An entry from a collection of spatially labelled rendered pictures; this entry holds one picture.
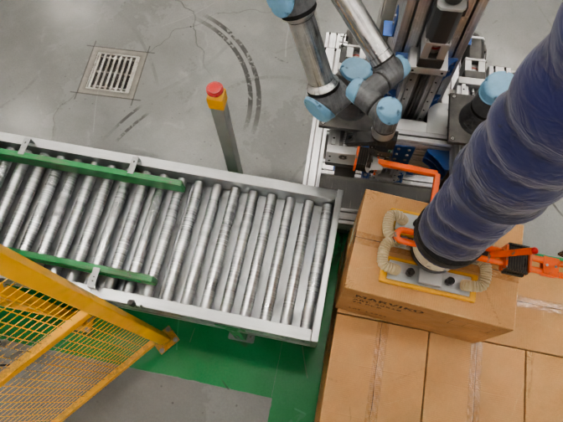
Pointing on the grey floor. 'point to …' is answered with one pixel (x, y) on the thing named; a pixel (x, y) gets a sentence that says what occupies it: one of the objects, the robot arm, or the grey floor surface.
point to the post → (218, 105)
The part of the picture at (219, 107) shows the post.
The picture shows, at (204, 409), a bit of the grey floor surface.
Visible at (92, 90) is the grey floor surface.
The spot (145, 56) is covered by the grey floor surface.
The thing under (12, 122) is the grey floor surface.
